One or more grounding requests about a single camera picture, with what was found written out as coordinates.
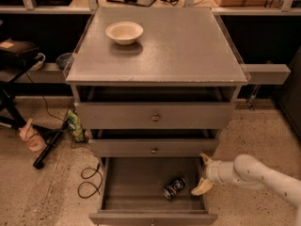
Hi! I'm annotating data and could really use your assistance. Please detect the pink plastic bag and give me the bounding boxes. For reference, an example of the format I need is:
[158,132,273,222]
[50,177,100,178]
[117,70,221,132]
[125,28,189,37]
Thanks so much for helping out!
[19,118,46,155]

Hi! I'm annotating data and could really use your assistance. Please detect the black floor cable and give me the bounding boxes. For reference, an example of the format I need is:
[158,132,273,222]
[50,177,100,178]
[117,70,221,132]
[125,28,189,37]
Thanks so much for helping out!
[76,162,103,200]

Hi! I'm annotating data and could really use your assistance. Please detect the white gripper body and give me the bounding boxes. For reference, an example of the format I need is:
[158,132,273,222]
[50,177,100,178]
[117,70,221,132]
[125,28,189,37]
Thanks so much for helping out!
[205,160,233,186]

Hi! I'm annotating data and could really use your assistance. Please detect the brass top drawer knob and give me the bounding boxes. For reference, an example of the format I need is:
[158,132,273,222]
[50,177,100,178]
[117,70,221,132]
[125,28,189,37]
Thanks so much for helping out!
[151,114,161,122]

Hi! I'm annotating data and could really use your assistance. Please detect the white cup on shelf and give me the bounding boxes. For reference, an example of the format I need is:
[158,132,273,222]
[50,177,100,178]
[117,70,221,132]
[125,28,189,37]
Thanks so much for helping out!
[30,53,46,71]

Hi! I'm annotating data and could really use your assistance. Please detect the dark blue bowl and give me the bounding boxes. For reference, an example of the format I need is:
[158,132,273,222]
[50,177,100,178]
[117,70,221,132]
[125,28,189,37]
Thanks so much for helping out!
[55,53,72,70]

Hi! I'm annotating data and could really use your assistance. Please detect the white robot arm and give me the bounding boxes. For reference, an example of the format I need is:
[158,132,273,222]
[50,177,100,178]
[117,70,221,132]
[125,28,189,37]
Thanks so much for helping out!
[191,153,301,226]

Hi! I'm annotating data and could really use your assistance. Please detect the grey drawer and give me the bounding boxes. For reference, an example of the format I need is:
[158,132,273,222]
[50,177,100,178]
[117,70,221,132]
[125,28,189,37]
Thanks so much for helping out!
[74,88,236,131]
[88,129,219,157]
[89,157,217,226]

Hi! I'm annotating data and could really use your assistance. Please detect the grey top drawer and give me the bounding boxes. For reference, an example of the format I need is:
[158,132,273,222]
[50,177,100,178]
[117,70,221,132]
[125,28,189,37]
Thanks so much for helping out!
[74,88,236,131]

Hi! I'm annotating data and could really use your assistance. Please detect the green chip bag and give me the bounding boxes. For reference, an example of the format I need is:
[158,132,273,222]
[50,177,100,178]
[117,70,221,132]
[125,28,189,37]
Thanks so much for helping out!
[67,109,88,143]

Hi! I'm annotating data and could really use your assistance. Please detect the blue pepsi can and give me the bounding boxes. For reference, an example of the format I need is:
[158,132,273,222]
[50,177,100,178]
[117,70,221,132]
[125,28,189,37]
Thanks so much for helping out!
[163,177,186,200]

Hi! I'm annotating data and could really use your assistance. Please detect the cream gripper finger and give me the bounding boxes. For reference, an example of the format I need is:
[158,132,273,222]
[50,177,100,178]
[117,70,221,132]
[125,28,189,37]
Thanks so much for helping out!
[191,177,214,196]
[200,153,212,165]

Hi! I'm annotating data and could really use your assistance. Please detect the brass middle drawer knob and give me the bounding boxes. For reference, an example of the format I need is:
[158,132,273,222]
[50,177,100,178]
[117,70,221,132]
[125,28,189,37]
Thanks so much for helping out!
[150,147,158,154]

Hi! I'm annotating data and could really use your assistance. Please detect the grey bottom drawer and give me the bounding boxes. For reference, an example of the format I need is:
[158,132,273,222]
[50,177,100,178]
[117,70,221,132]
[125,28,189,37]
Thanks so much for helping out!
[89,157,217,226]

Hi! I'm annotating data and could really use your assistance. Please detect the brass drawer knob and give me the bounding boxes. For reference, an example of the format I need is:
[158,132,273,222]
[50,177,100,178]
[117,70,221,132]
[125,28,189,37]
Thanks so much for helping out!
[150,147,158,154]
[151,114,161,122]

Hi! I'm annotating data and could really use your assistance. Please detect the grey middle drawer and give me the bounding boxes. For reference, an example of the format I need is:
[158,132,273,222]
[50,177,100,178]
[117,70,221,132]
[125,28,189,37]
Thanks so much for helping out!
[88,129,219,157]

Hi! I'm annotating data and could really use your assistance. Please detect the black stand leg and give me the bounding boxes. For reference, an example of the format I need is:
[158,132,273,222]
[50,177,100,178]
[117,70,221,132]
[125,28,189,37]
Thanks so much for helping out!
[33,121,68,170]

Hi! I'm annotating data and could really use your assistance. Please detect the grey drawer cabinet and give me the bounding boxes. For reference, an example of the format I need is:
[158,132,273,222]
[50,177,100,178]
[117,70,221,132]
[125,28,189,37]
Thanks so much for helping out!
[63,6,252,174]

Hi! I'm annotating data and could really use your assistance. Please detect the white paper bowl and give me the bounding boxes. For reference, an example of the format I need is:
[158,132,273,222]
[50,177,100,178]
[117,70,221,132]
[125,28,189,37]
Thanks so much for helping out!
[105,22,144,45]

